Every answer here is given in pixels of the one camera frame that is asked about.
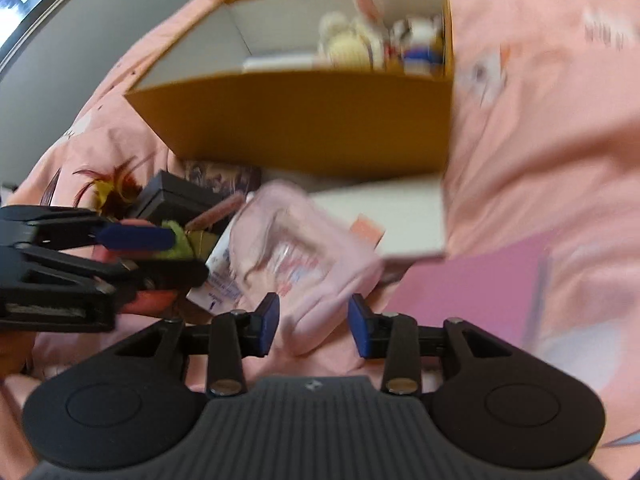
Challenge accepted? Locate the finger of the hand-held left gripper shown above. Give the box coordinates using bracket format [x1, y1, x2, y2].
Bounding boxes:
[0, 205, 172, 253]
[15, 245, 210, 294]

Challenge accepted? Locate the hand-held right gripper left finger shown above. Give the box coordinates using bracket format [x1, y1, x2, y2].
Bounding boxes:
[115, 292, 280, 397]

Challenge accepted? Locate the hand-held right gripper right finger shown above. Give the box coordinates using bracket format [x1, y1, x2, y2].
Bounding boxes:
[348, 294, 513, 396]

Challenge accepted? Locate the pink strawberry plush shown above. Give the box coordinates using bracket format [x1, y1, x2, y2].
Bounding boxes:
[92, 217, 198, 317]

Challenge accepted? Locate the red feather cat toy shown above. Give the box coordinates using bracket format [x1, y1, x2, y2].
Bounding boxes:
[74, 156, 148, 222]

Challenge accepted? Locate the pink pouch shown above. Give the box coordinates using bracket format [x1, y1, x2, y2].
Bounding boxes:
[229, 182, 387, 357]

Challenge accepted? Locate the orange cardboard box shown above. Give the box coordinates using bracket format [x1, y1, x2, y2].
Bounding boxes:
[125, 0, 457, 182]

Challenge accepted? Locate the black box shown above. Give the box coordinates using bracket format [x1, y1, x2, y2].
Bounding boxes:
[131, 170, 227, 235]

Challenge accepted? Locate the brown stick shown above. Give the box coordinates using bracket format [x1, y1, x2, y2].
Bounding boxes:
[186, 194, 247, 232]

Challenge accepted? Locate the small orange card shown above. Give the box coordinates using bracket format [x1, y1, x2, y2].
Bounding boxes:
[349, 214, 387, 248]

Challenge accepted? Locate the dark printed card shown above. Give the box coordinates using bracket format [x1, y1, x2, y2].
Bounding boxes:
[181, 160, 264, 196]

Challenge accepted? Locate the pink book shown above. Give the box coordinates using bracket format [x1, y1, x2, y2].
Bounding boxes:
[385, 232, 557, 357]

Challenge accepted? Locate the cardboard box lid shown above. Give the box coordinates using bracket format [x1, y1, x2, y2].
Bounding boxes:
[309, 174, 449, 262]

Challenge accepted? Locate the white paper sheet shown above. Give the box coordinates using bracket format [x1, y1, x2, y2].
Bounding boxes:
[242, 54, 322, 73]

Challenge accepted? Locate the pink printed blanket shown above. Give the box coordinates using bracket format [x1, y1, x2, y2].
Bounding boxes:
[0, 0, 640, 480]

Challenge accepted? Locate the cream crochet doll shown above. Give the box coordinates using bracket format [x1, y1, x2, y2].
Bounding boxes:
[316, 0, 387, 72]

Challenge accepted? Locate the raccoon plush toy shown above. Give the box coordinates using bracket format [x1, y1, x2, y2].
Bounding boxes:
[387, 14, 447, 77]

